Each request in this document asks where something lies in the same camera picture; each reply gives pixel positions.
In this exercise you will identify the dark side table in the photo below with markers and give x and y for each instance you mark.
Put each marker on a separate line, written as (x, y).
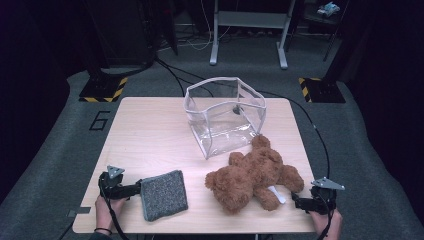
(320, 21)

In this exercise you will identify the blue and white small item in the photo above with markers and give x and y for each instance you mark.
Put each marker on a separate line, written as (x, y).
(328, 9)

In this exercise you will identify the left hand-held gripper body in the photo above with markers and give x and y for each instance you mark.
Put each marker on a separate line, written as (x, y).
(111, 190)

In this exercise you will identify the black wristband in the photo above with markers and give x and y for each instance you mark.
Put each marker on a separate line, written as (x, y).
(103, 230)

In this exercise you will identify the brown teddy bear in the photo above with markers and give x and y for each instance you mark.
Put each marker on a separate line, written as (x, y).
(250, 173)

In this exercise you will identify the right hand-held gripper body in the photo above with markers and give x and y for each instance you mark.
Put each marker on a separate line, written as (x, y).
(325, 200)

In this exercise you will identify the person's left hand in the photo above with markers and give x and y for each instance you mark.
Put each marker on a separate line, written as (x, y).
(105, 213)

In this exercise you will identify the grey knitted cloth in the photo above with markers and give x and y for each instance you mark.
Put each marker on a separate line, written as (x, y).
(163, 195)

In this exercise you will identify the person's right hand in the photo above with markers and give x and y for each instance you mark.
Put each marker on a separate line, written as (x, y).
(328, 226)

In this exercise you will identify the dark round table grommet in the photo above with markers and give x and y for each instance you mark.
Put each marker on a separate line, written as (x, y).
(237, 109)

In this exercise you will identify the white metal desk frame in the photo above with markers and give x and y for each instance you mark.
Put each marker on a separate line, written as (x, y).
(250, 20)

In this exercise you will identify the black stand base hazard stripes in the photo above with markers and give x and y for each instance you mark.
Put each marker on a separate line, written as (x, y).
(100, 90)
(325, 91)

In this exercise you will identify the black cabinet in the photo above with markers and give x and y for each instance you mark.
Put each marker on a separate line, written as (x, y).
(123, 33)

